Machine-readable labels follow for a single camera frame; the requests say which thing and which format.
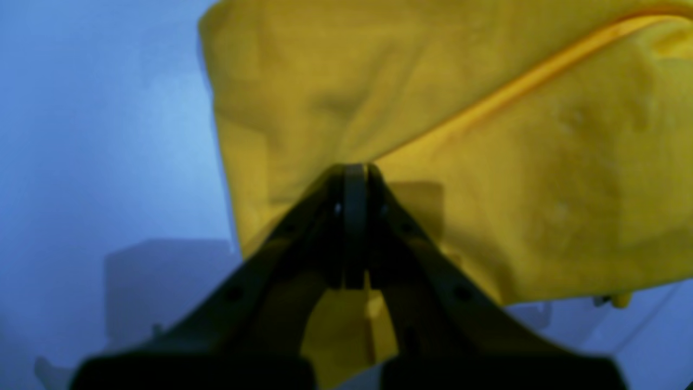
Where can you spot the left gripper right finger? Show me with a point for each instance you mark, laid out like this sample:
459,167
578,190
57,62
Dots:
449,334

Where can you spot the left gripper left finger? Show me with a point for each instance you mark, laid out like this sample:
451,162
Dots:
248,333

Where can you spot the yellow T-shirt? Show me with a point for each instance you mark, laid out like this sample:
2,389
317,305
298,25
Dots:
544,146

